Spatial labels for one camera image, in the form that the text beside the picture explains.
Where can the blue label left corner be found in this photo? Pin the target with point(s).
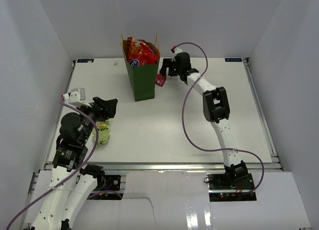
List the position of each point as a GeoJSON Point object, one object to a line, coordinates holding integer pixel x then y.
{"type": "Point", "coordinates": [85, 60]}

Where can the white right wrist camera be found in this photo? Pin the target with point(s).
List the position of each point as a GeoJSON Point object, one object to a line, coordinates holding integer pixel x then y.
{"type": "Point", "coordinates": [176, 50]}

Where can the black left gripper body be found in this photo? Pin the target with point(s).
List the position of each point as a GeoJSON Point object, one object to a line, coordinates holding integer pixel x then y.
{"type": "Point", "coordinates": [89, 127]}

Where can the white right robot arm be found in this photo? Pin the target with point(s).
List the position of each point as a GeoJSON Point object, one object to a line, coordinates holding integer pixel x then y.
{"type": "Point", "coordinates": [216, 110]}

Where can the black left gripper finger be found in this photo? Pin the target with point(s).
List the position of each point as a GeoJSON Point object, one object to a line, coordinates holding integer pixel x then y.
{"type": "Point", "coordinates": [98, 102]}
{"type": "Point", "coordinates": [109, 108]}

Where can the aluminium front rail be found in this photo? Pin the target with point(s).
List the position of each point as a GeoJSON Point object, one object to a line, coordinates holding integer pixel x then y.
{"type": "Point", "coordinates": [167, 166]}

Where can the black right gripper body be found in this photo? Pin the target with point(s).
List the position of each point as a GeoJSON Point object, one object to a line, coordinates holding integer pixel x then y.
{"type": "Point", "coordinates": [175, 66]}

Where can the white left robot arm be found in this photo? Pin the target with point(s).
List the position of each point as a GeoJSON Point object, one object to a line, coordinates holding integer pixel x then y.
{"type": "Point", "coordinates": [72, 178]}

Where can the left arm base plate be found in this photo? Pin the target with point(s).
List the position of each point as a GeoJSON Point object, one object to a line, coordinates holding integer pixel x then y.
{"type": "Point", "coordinates": [108, 182]}

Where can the blue label corner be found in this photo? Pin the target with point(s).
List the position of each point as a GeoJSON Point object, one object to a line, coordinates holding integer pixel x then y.
{"type": "Point", "coordinates": [85, 60]}
{"type": "Point", "coordinates": [233, 59]}

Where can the blue label right corner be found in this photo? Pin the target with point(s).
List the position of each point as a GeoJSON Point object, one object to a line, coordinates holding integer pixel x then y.
{"type": "Point", "coordinates": [233, 59]}

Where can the large red candy bag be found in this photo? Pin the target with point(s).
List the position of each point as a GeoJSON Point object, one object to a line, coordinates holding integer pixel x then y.
{"type": "Point", "coordinates": [141, 53]}

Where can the brown and green paper bag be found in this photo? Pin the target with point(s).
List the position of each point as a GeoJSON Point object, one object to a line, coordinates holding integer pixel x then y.
{"type": "Point", "coordinates": [142, 77]}

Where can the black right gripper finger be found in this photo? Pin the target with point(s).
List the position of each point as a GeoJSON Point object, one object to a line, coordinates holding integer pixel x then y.
{"type": "Point", "coordinates": [166, 66]}
{"type": "Point", "coordinates": [172, 72]}

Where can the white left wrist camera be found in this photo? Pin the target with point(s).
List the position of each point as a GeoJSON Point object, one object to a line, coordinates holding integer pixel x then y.
{"type": "Point", "coordinates": [76, 97]}

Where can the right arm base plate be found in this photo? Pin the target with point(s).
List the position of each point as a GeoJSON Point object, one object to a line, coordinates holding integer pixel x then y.
{"type": "Point", "coordinates": [222, 191]}

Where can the small pink snack packet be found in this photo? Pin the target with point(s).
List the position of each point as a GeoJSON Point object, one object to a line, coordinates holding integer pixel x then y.
{"type": "Point", "coordinates": [160, 80]}

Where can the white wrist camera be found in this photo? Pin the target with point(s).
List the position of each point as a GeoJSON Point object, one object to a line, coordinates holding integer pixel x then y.
{"type": "Point", "coordinates": [76, 97]}
{"type": "Point", "coordinates": [176, 50]}

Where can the green snack packet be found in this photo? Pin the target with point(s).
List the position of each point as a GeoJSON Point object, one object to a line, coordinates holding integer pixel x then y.
{"type": "Point", "coordinates": [104, 128]}

